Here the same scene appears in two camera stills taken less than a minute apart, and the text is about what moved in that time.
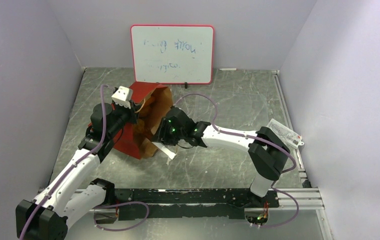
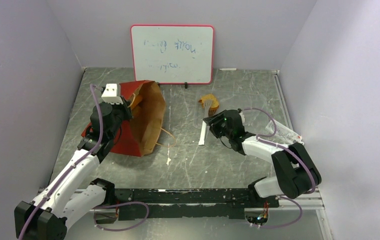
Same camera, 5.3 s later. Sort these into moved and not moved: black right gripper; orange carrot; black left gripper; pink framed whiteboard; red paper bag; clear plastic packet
Moved: red paper bag; black right gripper; orange carrot
Not moved: clear plastic packet; pink framed whiteboard; black left gripper
